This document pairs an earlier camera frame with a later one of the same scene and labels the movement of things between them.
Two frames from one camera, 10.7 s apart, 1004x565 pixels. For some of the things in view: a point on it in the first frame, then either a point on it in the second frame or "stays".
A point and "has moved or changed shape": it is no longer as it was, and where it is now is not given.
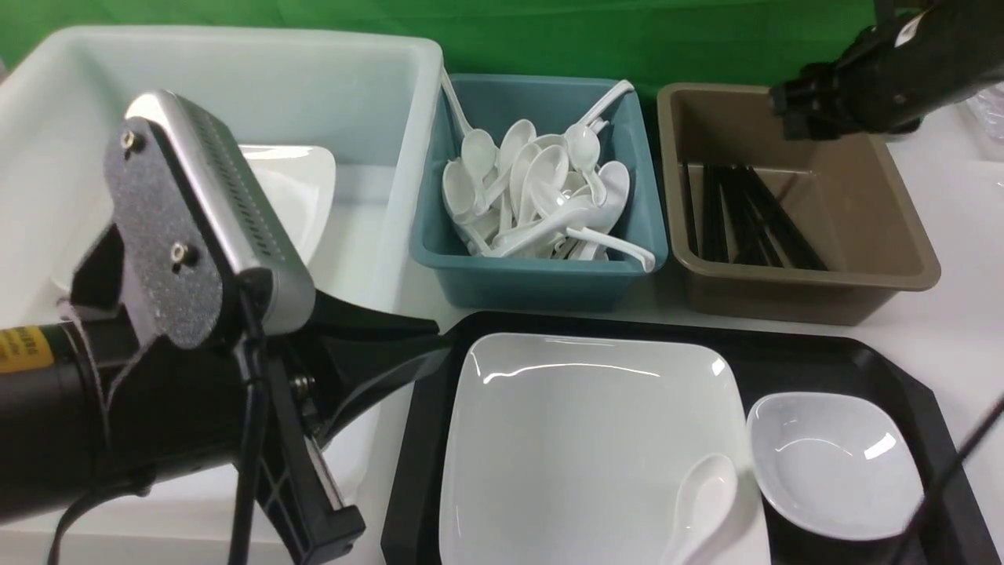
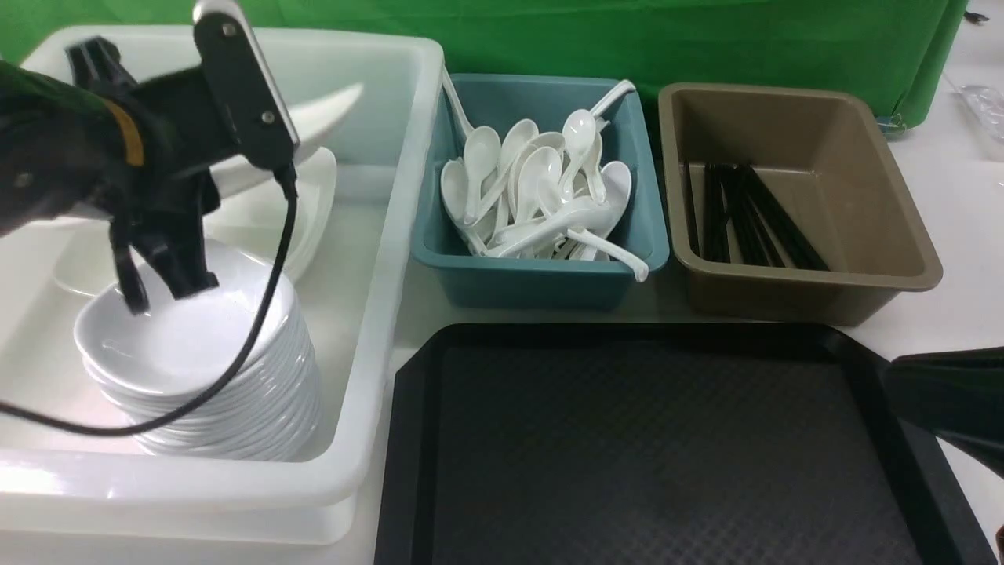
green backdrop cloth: (722, 44) stays
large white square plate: (565, 450) → (308, 122)
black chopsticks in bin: (736, 219) stays
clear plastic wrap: (988, 107) stays
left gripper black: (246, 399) → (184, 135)
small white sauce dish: (842, 465) has moved or changed shape
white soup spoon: (705, 493) → (579, 132)
